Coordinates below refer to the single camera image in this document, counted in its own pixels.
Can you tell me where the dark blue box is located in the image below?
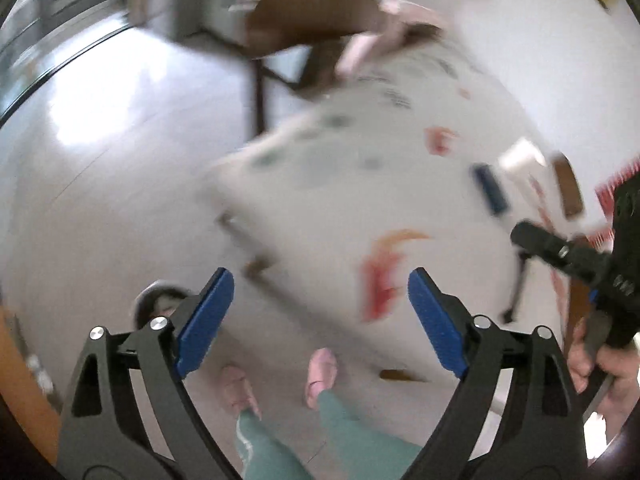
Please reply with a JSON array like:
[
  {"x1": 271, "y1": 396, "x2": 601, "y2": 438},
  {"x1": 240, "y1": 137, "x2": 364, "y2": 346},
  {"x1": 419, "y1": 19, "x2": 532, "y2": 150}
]
[{"x1": 472, "y1": 164, "x2": 510, "y2": 217}]

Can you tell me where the round metal trash bin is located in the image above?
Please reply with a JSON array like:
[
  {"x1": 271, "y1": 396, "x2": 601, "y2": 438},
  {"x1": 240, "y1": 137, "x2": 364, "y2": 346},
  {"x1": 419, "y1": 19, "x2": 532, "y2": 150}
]
[{"x1": 132, "y1": 281, "x2": 193, "y2": 330}]

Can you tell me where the person's right hand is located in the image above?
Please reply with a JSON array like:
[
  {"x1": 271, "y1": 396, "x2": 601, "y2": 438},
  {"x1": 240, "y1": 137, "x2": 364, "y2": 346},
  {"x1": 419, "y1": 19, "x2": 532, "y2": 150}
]
[{"x1": 566, "y1": 316, "x2": 640, "y2": 421}]

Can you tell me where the orange wooden cabinet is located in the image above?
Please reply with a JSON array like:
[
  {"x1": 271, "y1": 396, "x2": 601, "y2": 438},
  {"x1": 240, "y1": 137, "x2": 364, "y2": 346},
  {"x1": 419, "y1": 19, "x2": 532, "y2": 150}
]
[{"x1": 0, "y1": 308, "x2": 61, "y2": 466}]

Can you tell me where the brown wooden chair back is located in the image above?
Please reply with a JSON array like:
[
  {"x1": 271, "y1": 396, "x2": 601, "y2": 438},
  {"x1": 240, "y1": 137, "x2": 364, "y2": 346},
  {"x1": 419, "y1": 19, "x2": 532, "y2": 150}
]
[{"x1": 551, "y1": 153, "x2": 585, "y2": 220}]

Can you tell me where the left pink slipper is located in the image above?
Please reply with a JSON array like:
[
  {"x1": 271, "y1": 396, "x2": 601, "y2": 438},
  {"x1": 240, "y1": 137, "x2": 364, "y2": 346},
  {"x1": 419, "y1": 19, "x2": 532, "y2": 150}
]
[{"x1": 218, "y1": 365, "x2": 262, "y2": 419}]

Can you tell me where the pink slipper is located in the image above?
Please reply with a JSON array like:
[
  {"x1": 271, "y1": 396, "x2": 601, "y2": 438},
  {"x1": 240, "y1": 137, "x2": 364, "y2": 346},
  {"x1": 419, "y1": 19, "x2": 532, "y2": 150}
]
[
  {"x1": 305, "y1": 348, "x2": 337, "y2": 411},
  {"x1": 218, "y1": 365, "x2": 262, "y2": 419}
]

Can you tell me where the left green trouser leg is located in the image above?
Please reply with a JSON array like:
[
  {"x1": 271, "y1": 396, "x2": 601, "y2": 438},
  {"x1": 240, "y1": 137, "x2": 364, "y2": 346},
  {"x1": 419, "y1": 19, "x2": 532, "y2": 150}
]
[{"x1": 235, "y1": 410, "x2": 312, "y2": 480}]

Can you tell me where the green trouser leg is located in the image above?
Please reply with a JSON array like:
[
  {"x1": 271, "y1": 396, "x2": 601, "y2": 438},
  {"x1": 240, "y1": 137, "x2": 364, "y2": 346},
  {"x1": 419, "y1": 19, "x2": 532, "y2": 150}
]
[
  {"x1": 317, "y1": 389, "x2": 422, "y2": 480},
  {"x1": 235, "y1": 410, "x2": 312, "y2": 480}
]

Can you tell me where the right green trouser leg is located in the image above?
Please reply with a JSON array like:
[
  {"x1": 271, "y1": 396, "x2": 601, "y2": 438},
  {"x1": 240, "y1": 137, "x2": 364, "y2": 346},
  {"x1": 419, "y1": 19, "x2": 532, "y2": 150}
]
[{"x1": 317, "y1": 389, "x2": 422, "y2": 480}]

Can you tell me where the white paper cup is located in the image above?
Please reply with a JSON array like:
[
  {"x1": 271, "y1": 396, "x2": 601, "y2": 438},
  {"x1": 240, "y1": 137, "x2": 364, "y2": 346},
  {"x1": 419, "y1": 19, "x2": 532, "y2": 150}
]
[{"x1": 498, "y1": 138, "x2": 547, "y2": 171}]

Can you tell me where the right pink slipper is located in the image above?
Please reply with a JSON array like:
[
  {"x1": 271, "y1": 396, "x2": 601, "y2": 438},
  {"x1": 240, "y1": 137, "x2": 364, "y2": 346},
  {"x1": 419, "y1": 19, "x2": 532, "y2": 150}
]
[{"x1": 305, "y1": 348, "x2": 337, "y2": 411}]

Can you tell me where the white patterned tablecloth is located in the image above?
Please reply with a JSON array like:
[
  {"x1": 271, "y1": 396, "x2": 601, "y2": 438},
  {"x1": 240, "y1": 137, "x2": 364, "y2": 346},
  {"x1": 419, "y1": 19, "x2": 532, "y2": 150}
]
[{"x1": 212, "y1": 41, "x2": 579, "y2": 382}]

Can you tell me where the pink cloth on chair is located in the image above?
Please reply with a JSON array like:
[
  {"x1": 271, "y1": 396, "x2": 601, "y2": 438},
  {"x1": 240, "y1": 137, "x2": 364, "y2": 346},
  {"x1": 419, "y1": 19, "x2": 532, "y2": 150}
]
[{"x1": 334, "y1": 0, "x2": 448, "y2": 81}]

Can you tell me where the dark wooden chair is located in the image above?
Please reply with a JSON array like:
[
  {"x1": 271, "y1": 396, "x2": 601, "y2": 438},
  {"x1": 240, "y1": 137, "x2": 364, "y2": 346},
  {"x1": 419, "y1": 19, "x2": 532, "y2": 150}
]
[{"x1": 238, "y1": 0, "x2": 386, "y2": 138}]

